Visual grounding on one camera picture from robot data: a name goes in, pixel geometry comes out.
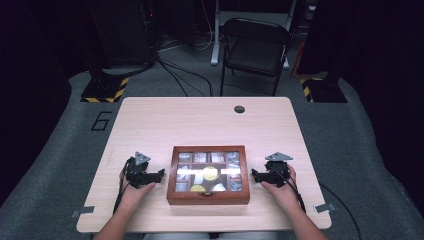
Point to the gold foil capsule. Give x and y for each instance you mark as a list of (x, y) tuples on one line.
[(210, 173), (197, 188)]

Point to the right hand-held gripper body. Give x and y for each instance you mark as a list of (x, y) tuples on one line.
[(276, 171)]

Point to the red object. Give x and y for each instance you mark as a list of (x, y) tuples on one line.
[(297, 61)]

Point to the white capsule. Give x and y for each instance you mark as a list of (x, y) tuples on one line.
[(198, 179), (219, 187)]

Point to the person's legs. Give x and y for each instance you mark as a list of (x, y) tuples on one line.
[(210, 236)]

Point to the dark table grommet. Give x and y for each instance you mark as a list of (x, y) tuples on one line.
[(239, 109)]

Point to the person's left hand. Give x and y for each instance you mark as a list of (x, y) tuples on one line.
[(133, 195)]

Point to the wooden box with glass lid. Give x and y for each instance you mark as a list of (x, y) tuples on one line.
[(208, 198)]

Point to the dark curtain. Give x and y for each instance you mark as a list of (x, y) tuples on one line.
[(383, 66), (30, 83)]

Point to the striped black stand base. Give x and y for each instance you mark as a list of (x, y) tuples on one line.
[(100, 91), (326, 91)]

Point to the silver foil sachet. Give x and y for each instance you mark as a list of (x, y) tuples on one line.
[(233, 157), (181, 187), (183, 173), (235, 173), (236, 186), (184, 157)]

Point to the white sachet with red print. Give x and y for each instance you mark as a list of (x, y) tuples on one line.
[(200, 157), (217, 157)]

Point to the black folding chair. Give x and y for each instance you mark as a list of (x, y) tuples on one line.
[(255, 53)]

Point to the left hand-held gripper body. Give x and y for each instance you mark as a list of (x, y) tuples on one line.
[(140, 175)]

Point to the grey tape piece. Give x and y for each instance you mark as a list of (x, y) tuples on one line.
[(325, 208), (83, 211)]

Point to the black computer cabinet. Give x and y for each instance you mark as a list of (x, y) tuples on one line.
[(126, 33)]

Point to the person's right hand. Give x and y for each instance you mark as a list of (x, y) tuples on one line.
[(283, 193)]

